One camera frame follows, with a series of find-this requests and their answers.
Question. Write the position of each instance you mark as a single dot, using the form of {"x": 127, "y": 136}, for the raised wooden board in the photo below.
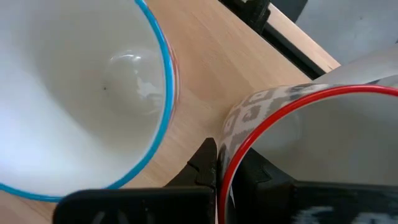
{"x": 217, "y": 77}

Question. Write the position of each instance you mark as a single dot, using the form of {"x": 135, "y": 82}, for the red white lattice mug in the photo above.
{"x": 77, "y": 93}

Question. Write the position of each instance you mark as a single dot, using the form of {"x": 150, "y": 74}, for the grey white ikat mug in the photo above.
{"x": 255, "y": 105}

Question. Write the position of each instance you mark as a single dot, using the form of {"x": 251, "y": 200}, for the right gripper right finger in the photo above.
{"x": 311, "y": 202}

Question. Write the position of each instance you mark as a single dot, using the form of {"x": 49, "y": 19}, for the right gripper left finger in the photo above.
{"x": 140, "y": 205}

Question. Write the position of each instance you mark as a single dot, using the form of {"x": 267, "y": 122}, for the black aluminium frame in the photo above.
{"x": 292, "y": 53}

